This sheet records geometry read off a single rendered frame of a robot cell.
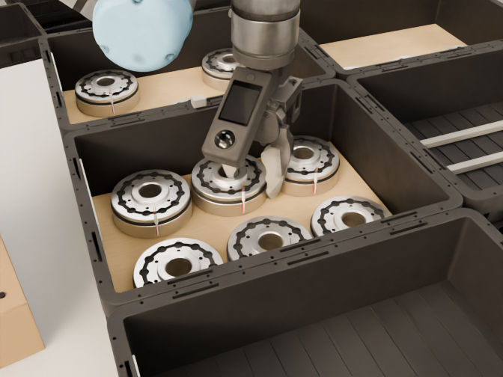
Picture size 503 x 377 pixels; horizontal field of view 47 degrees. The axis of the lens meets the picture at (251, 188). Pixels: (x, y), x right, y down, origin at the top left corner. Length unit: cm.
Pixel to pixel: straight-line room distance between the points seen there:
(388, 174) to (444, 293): 17
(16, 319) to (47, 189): 35
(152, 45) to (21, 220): 59
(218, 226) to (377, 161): 23
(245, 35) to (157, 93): 41
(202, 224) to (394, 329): 27
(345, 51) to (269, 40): 54
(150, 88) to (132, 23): 57
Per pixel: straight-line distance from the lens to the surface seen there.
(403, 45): 122
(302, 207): 78
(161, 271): 66
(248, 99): 66
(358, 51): 117
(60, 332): 84
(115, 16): 49
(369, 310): 68
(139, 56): 50
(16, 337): 80
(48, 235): 98
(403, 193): 76
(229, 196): 75
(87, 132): 77
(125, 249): 74
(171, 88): 104
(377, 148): 79
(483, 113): 104
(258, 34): 64
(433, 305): 70
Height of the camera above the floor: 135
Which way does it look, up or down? 40 degrees down
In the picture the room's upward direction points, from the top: straight up
